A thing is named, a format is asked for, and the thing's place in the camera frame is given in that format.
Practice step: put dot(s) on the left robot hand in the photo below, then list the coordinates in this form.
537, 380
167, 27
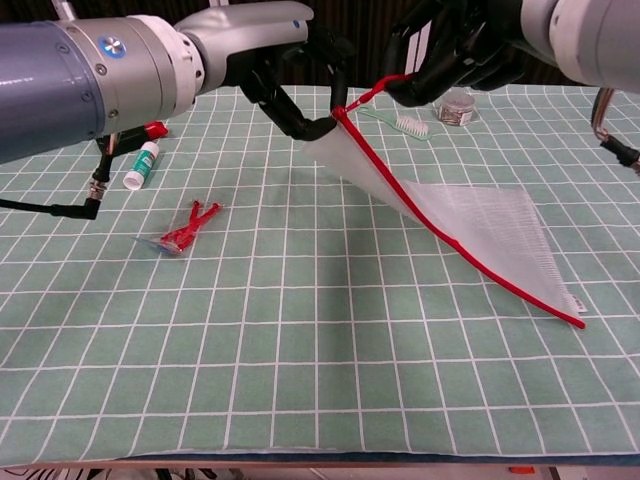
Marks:
240, 35

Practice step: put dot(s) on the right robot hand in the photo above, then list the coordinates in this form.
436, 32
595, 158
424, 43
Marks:
450, 60

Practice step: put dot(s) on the white mesh zipper pouch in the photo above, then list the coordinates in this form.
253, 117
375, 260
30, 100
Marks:
450, 215

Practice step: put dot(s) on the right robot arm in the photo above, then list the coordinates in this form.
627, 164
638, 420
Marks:
590, 35

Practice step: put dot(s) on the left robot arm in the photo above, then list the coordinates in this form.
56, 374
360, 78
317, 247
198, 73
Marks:
75, 80

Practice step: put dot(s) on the green grid-patterned table mat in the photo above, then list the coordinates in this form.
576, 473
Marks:
300, 375

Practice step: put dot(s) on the clear jar of paper clips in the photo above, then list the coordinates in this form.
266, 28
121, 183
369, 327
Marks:
457, 111

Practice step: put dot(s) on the green brush white bristles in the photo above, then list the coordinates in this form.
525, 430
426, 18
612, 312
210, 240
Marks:
412, 126

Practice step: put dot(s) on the black bottle with red cap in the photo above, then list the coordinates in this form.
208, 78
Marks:
156, 130

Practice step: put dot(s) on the white green glue stick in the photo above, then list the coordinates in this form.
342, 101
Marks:
141, 166

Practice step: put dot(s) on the red pins in plastic packet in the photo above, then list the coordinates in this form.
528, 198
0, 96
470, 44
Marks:
182, 232

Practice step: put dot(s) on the dark blue table padding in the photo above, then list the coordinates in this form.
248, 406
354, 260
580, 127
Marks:
400, 458

